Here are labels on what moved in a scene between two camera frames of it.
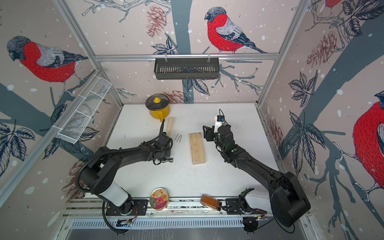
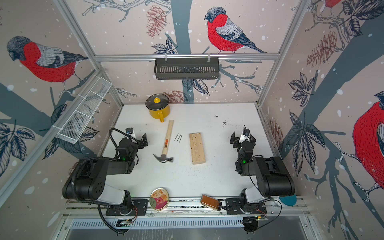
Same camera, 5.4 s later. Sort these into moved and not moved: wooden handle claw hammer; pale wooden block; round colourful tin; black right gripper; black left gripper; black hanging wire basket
Moved: black left gripper; black right gripper
Not moved: pale wooden block; round colourful tin; wooden handle claw hammer; black hanging wire basket
